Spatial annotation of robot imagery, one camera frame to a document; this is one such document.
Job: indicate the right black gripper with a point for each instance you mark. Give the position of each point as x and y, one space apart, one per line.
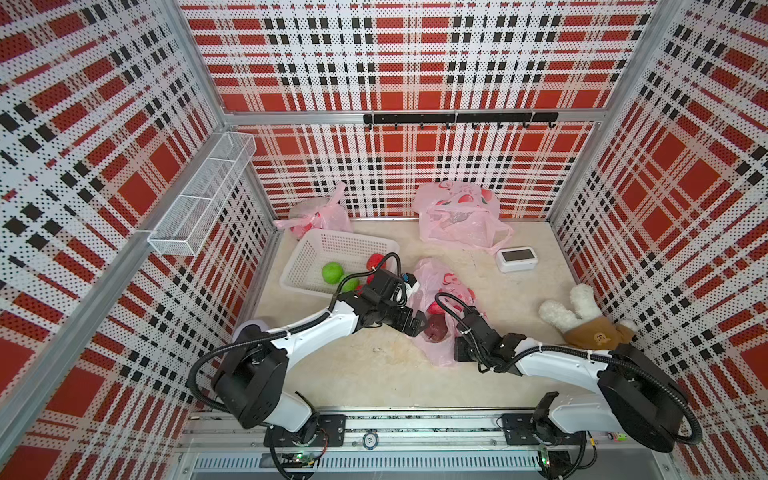
458 350

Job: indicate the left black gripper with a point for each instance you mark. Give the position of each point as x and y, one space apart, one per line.
413 330

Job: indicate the green apple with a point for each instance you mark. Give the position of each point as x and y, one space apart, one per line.
350 284
332 273

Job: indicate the dark red apple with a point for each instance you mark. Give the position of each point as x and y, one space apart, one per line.
437 329

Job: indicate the pink plastic bag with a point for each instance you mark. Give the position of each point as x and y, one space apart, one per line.
436 277
461 215
321 213

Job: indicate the white plastic basket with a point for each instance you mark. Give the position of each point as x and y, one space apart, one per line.
303 271

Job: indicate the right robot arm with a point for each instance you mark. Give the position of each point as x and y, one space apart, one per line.
644 401

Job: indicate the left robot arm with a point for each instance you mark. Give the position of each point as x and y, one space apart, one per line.
246 377

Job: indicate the white digital clock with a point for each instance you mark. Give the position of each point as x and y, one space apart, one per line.
515 259

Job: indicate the white plush teddy bear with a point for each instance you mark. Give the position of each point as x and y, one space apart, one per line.
583 325

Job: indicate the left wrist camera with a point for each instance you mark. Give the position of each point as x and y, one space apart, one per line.
410 285

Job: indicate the white wire wall shelf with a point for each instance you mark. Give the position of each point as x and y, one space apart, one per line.
216 171

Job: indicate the black hook rail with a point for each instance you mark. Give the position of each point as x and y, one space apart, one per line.
449 119

